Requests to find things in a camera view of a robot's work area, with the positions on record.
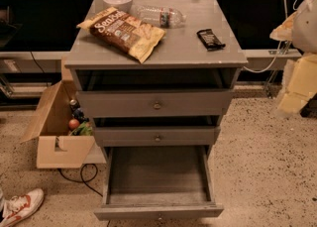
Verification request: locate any green snack bag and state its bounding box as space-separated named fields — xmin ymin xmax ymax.
xmin=70 ymin=122 xmax=93 ymax=136

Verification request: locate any grey open bottom drawer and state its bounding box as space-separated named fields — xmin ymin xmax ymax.
xmin=94 ymin=146 xmax=223 ymax=220

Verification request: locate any grey wooden drawer cabinet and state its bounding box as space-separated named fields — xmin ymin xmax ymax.
xmin=65 ymin=0 xmax=247 ymax=147

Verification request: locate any white hanging cable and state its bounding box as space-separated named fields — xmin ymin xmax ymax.
xmin=243 ymin=0 xmax=311 ymax=74

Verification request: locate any red apple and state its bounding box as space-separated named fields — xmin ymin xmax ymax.
xmin=68 ymin=119 xmax=80 ymax=130

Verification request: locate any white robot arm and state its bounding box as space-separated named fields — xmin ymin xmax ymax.
xmin=269 ymin=0 xmax=317 ymax=116

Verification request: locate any white red sneaker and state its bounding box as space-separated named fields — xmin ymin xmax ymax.
xmin=0 ymin=188 xmax=45 ymax=227

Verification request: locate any grey top drawer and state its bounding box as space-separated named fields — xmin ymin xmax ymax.
xmin=77 ymin=90 xmax=232 ymax=118

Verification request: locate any brown yellow chips bag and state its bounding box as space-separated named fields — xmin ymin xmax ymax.
xmin=77 ymin=7 xmax=165 ymax=63

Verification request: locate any grey middle drawer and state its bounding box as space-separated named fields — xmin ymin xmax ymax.
xmin=94 ymin=126 xmax=220 ymax=147

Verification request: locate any clear plastic water bottle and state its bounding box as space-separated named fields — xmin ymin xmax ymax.
xmin=136 ymin=5 xmax=186 ymax=29

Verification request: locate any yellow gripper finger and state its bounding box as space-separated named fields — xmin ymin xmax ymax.
xmin=269 ymin=12 xmax=296 ymax=41
xmin=276 ymin=54 xmax=317 ymax=115

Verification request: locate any open cardboard box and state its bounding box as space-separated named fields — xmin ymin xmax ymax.
xmin=21 ymin=57 xmax=105 ymax=169

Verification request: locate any blue item in box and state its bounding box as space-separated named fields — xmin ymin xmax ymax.
xmin=72 ymin=108 xmax=89 ymax=123

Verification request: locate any white bowl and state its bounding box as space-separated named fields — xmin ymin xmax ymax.
xmin=103 ymin=0 xmax=134 ymax=12

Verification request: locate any black rxbar chocolate bar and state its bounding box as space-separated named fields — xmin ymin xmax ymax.
xmin=196 ymin=29 xmax=226 ymax=52

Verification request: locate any black floor cable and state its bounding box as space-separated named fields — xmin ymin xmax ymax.
xmin=57 ymin=163 xmax=104 ymax=198

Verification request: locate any soda can in box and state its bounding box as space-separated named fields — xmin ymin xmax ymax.
xmin=69 ymin=99 xmax=80 ymax=111

